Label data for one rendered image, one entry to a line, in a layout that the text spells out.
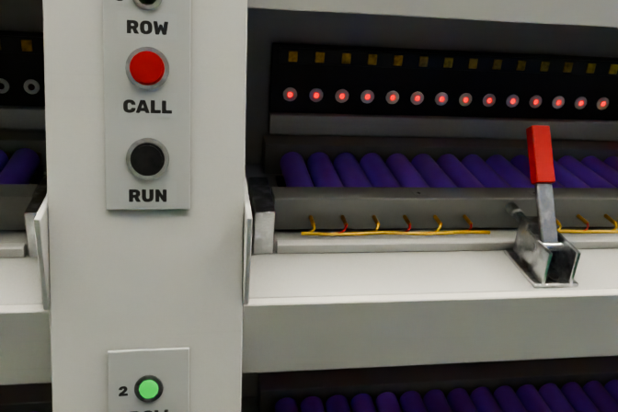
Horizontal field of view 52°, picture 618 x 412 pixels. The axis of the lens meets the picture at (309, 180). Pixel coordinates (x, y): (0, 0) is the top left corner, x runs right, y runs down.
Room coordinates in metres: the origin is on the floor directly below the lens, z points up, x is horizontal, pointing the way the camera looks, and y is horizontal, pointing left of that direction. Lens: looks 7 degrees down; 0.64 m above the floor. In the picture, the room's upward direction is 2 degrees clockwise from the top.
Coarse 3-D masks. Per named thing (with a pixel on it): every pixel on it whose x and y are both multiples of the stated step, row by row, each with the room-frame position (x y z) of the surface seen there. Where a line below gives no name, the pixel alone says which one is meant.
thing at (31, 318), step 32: (0, 128) 0.46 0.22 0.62; (32, 128) 0.46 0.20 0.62; (32, 224) 0.34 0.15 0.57; (32, 256) 0.34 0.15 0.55; (0, 288) 0.31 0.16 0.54; (32, 288) 0.32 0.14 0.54; (0, 320) 0.30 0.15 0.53; (32, 320) 0.30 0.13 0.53; (0, 352) 0.30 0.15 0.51; (32, 352) 0.30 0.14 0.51
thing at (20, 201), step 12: (0, 192) 0.36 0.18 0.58; (12, 192) 0.36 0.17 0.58; (24, 192) 0.37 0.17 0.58; (0, 204) 0.36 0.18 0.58; (12, 204) 0.36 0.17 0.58; (24, 204) 0.36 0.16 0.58; (0, 216) 0.36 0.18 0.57; (12, 216) 0.36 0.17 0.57; (0, 228) 0.36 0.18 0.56; (12, 228) 0.36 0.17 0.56; (24, 228) 0.37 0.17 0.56
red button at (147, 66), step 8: (136, 56) 0.30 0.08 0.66; (144, 56) 0.30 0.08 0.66; (152, 56) 0.30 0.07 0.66; (136, 64) 0.30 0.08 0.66; (144, 64) 0.30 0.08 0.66; (152, 64) 0.30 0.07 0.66; (160, 64) 0.30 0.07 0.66; (136, 72) 0.30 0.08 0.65; (144, 72) 0.30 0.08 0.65; (152, 72) 0.30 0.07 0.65; (160, 72) 0.30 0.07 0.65; (136, 80) 0.30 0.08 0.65; (144, 80) 0.30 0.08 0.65; (152, 80) 0.30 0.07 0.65
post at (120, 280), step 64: (64, 0) 0.30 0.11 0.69; (192, 0) 0.31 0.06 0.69; (64, 64) 0.30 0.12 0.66; (192, 64) 0.31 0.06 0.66; (64, 128) 0.30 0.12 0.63; (192, 128) 0.31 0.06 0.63; (64, 192) 0.30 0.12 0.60; (192, 192) 0.31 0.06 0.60; (64, 256) 0.30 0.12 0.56; (128, 256) 0.31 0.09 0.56; (192, 256) 0.31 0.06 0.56; (64, 320) 0.30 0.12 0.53; (128, 320) 0.30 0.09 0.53; (192, 320) 0.31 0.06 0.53; (64, 384) 0.30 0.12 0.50; (192, 384) 0.31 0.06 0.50
